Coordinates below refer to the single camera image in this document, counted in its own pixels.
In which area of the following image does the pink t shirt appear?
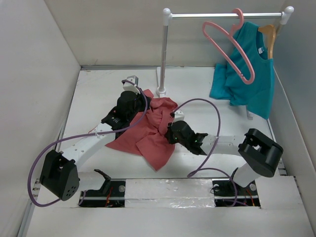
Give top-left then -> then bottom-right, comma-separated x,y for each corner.
106,89 -> 178,171

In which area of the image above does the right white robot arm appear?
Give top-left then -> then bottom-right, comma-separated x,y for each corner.
165,120 -> 283,194

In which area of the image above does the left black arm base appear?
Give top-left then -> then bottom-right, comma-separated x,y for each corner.
78,169 -> 126,208

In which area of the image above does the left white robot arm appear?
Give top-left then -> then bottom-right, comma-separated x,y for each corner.
40,91 -> 151,201

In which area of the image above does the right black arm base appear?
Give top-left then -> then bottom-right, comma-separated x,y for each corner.
210,179 -> 260,207

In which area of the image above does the teal t shirt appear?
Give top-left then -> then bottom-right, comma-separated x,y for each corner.
209,21 -> 275,120

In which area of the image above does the pink plastic hanger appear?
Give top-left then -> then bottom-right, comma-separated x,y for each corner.
201,8 -> 255,84

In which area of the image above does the wooden hanger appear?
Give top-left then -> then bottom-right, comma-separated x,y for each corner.
258,24 -> 276,59

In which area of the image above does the white clothes rack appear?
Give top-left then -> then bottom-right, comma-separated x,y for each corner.
155,6 -> 295,121

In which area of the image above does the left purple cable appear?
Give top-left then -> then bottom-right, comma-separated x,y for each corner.
27,86 -> 150,207

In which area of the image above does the purple cable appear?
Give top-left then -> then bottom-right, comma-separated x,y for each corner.
27,86 -> 150,207
170,98 -> 239,207

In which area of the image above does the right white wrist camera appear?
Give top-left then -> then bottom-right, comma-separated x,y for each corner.
170,110 -> 185,122

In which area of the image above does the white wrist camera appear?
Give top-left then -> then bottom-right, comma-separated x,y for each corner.
122,76 -> 140,94
170,110 -> 185,122

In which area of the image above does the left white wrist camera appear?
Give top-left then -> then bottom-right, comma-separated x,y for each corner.
122,76 -> 140,94

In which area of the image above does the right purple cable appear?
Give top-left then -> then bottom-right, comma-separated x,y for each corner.
170,98 -> 239,207

